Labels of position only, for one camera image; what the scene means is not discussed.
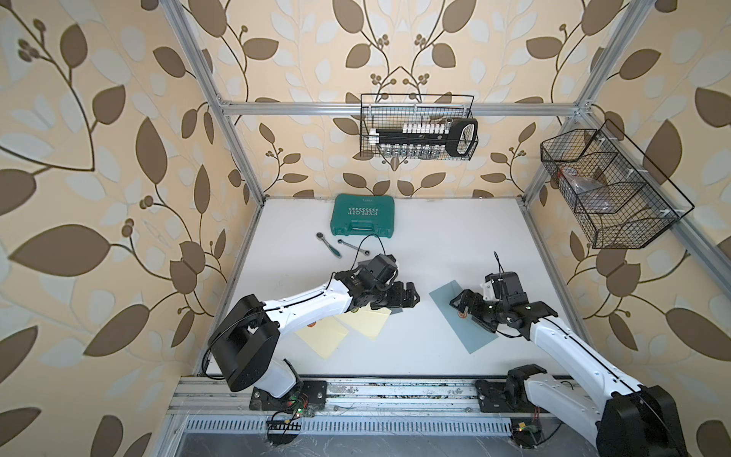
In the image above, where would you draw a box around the black socket set holder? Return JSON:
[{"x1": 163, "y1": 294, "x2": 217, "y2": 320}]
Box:
[{"x1": 365, "y1": 118, "x2": 479, "y2": 160}]

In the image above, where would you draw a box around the green tool case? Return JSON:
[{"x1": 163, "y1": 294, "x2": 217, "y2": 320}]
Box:
[{"x1": 330, "y1": 194, "x2": 395, "y2": 238}]

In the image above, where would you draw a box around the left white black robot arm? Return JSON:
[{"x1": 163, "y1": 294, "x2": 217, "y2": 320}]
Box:
[{"x1": 202, "y1": 254, "x2": 420, "y2": 399}]

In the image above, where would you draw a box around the ratchet wrench green handle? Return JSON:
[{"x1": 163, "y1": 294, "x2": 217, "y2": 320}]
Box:
[{"x1": 316, "y1": 232, "x2": 342, "y2": 258}]

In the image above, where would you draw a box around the silver combination wrench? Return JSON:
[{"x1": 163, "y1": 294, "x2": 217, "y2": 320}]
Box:
[{"x1": 337, "y1": 239, "x2": 370, "y2": 256}]

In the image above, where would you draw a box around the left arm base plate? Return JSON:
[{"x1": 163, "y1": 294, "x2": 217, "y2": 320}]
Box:
[{"x1": 249, "y1": 380, "x2": 327, "y2": 412}]

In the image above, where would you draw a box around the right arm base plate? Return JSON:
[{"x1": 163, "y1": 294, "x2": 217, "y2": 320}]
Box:
[{"x1": 474, "y1": 364, "x2": 547, "y2": 413}]

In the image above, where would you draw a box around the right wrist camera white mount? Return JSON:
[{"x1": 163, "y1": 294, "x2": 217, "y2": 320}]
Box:
[{"x1": 481, "y1": 280, "x2": 495, "y2": 301}]

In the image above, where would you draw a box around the aluminium rail front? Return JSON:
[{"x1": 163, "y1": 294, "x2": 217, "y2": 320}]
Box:
[{"x1": 166, "y1": 375, "x2": 641, "y2": 418}]

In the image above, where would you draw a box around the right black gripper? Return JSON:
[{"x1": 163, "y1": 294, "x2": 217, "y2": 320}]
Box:
[{"x1": 450, "y1": 288, "x2": 508, "y2": 331}]

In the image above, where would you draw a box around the yellow envelope red seal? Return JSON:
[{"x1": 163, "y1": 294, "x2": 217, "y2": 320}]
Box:
[{"x1": 295, "y1": 317, "x2": 350, "y2": 360}]

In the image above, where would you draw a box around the black wire basket right wall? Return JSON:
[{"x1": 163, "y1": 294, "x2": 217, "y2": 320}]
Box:
[{"x1": 540, "y1": 119, "x2": 695, "y2": 249}]

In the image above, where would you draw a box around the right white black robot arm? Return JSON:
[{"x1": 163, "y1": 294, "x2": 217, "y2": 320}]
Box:
[{"x1": 449, "y1": 272, "x2": 688, "y2": 456}]

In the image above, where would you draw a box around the black wire basket wall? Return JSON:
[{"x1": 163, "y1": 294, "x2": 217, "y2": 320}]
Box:
[
  {"x1": 540, "y1": 119, "x2": 695, "y2": 249},
  {"x1": 359, "y1": 93, "x2": 479, "y2": 163}
]

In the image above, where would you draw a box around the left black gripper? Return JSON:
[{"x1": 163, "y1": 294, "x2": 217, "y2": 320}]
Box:
[{"x1": 368, "y1": 280, "x2": 422, "y2": 308}]

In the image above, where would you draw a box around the light blue envelope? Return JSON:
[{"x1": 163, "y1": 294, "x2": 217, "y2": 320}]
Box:
[{"x1": 429, "y1": 281, "x2": 498, "y2": 354}]

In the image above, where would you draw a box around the black wire basket back wall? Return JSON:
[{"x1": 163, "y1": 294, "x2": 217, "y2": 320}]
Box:
[{"x1": 359, "y1": 93, "x2": 479, "y2": 163}]

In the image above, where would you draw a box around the left electronics board with wires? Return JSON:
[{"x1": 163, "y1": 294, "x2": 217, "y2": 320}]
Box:
[{"x1": 266, "y1": 397, "x2": 308, "y2": 447}]

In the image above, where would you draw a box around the clear plastic bag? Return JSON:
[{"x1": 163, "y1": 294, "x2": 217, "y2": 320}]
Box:
[{"x1": 560, "y1": 167, "x2": 613, "y2": 213}]

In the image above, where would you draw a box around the electronics board with wires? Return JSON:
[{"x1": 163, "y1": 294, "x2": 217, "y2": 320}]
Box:
[
  {"x1": 510, "y1": 409, "x2": 544, "y2": 449},
  {"x1": 266, "y1": 397, "x2": 308, "y2": 447}
]

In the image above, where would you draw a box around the right electronics board with wires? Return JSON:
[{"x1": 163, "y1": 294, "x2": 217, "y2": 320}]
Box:
[{"x1": 510, "y1": 409, "x2": 544, "y2": 449}]

